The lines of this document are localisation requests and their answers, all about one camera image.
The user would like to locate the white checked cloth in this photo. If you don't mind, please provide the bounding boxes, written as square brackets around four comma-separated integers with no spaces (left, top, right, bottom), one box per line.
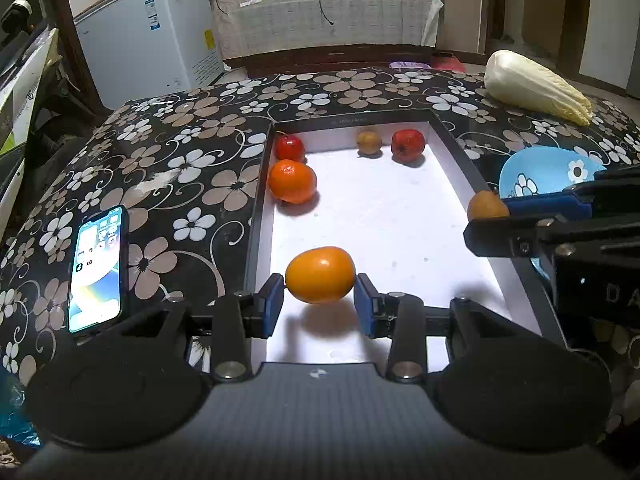
[227,0,445,58]

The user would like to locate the black device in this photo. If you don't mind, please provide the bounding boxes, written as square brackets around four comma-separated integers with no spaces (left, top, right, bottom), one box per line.
[0,0,33,36]

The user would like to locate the black smartphone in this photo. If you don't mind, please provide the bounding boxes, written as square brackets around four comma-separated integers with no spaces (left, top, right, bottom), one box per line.
[67,205,131,335]

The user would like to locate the round mandarin orange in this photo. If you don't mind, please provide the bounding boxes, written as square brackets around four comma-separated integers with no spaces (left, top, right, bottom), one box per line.
[267,159,318,205]

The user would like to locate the blue plate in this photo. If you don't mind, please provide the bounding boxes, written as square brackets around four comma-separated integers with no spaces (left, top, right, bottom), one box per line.
[499,146,608,281]

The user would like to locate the black-rimmed white box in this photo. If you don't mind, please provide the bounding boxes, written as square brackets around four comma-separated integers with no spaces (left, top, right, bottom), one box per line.
[242,107,568,366]

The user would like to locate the white chest freezer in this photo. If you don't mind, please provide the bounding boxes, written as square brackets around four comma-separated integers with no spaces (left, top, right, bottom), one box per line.
[74,0,223,111]

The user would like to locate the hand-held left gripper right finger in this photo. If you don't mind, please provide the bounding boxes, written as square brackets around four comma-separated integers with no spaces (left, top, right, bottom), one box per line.
[353,273,521,385]

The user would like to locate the blue plastic bag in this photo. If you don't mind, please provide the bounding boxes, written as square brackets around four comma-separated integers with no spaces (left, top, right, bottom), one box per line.
[0,375,41,446]

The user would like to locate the black floral tablecloth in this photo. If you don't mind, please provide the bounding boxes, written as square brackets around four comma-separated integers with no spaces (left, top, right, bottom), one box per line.
[0,67,640,441]

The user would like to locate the white paper scrap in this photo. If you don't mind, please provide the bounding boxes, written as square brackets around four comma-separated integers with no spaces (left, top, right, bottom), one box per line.
[135,170,178,196]

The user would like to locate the smooth oval orange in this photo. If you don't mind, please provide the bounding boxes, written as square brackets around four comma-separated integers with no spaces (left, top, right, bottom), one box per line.
[285,246,357,304]

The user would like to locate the dark wooden tv cabinet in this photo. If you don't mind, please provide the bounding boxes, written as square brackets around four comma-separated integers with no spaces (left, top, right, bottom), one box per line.
[222,45,436,78]

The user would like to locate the small red apple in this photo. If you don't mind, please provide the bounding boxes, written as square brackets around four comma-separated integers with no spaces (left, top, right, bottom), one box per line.
[274,133,306,163]
[391,129,427,162]

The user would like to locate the napa cabbage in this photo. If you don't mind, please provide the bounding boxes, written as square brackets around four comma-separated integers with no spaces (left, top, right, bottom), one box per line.
[483,50,593,127]

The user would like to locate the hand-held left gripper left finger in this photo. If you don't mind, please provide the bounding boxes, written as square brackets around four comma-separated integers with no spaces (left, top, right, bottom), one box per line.
[107,274,286,383]

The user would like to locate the wooden kitchen cabinet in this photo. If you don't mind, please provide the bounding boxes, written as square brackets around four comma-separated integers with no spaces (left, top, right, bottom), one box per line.
[522,0,568,58]

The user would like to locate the white printed cardboard box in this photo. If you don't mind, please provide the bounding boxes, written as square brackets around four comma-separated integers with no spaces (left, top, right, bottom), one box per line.
[0,27,60,161]

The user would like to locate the pink floor cloth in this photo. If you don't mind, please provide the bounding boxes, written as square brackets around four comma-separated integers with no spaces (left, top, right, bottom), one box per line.
[431,52,467,73]

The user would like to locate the brown kiwi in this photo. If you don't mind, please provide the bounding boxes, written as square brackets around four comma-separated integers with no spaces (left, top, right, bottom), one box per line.
[356,129,383,156]
[467,190,511,222]

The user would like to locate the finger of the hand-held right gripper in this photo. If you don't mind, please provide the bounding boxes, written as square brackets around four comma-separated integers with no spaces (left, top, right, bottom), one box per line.
[502,180,608,218]
[462,216,601,258]

